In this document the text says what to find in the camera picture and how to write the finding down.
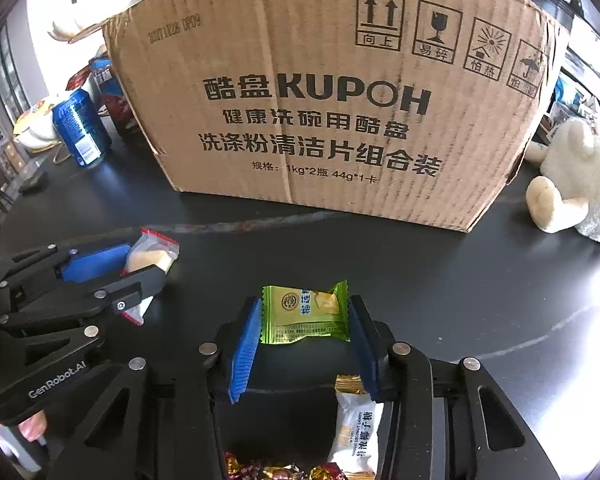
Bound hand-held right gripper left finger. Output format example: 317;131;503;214
45;297;264;480

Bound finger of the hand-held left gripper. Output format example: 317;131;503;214
0;263;167;334
0;236;137;289

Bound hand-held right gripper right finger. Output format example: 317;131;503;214
347;295;551;480

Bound white red-edged snack packet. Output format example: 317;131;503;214
119;229;180;324

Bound light green snack packet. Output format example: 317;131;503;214
260;280;352;346

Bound brown cardboard box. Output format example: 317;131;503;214
101;0;572;234

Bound person's left hand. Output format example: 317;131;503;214
17;407;49;443

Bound white gold-edged candy packet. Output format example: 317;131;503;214
327;374;384;477

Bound red gold foil candy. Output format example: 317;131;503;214
307;462;346;480
224;452;261;480

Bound blue soda can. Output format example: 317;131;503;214
53;88;113;167

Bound white shell-shaped snack bowl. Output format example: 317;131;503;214
13;94;67;152

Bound blue snack bag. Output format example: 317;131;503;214
88;56;142;145

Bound white plush sheep toy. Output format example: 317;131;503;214
525;118;600;249

